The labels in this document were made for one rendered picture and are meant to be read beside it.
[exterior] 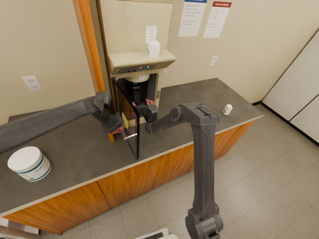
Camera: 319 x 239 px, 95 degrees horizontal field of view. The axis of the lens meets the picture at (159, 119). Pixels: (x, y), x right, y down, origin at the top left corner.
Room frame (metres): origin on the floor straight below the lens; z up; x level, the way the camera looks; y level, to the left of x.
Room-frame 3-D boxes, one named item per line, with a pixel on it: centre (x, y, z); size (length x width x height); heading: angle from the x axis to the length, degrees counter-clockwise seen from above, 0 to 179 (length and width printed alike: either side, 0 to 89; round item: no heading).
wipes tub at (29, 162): (0.29, 0.64, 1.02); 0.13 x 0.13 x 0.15
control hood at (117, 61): (0.71, 0.13, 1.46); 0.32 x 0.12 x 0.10; 123
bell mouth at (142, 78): (0.85, 0.20, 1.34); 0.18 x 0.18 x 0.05
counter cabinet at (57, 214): (0.91, 0.05, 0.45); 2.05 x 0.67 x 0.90; 123
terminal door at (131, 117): (0.54, 0.18, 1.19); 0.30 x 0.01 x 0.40; 38
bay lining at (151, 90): (0.86, 0.23, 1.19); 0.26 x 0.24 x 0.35; 123
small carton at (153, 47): (0.74, 0.09, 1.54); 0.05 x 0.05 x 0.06; 21
